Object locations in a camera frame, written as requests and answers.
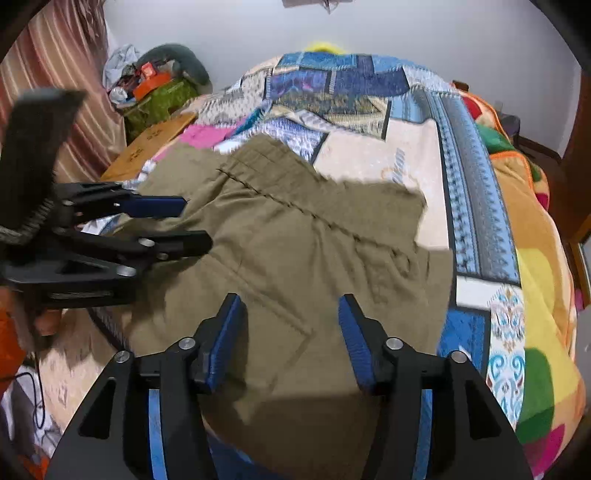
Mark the orange box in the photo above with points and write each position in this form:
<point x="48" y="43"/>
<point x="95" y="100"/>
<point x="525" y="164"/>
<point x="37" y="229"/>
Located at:
<point x="152" y="85"/>

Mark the blue patchwork quilt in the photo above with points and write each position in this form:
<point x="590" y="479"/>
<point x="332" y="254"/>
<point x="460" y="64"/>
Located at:
<point x="415" y="138"/>

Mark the yellow curved object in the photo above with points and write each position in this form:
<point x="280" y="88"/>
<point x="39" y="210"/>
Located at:
<point x="325" y="46"/>

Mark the wooden bed post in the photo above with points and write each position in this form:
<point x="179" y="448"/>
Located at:
<point x="461" y="86"/>

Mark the wooden lap board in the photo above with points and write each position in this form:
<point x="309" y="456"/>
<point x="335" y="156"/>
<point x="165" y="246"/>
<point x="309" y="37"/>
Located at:
<point x="147" y="141"/>

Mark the olive green pants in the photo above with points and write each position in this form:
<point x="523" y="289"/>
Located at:
<point x="300" y="254"/>

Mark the striped brown curtain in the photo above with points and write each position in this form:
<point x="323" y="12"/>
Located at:
<point x="60" y="50"/>

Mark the brown wooden door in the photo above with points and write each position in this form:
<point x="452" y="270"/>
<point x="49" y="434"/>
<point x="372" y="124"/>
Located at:
<point x="577" y="161"/>

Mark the green bin with clutter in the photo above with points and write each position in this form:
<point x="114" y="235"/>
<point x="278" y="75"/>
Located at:
<point x="159" y="104"/>

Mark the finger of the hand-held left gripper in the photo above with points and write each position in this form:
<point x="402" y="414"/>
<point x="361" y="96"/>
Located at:
<point x="180" y="244"/>
<point x="157" y="206"/>

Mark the person's left hand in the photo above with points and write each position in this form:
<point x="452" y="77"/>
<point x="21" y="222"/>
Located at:
<point x="46" y="321"/>

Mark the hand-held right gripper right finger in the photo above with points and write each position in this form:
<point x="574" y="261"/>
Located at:
<point x="354" y="344"/>

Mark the orange colourful blanket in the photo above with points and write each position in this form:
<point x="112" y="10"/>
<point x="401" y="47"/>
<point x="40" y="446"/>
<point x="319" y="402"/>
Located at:
<point x="540" y="277"/>

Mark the grey curved pillow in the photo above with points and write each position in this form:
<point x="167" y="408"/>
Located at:
<point x="189" y="60"/>

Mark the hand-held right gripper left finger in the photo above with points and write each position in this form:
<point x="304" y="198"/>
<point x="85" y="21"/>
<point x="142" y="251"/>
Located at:
<point x="227" y="341"/>

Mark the white crumpled cloth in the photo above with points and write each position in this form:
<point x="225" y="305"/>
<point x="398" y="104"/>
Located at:
<point x="119" y="62"/>

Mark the pink cloth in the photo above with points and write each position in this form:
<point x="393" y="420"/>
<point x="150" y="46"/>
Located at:
<point x="205" y="136"/>

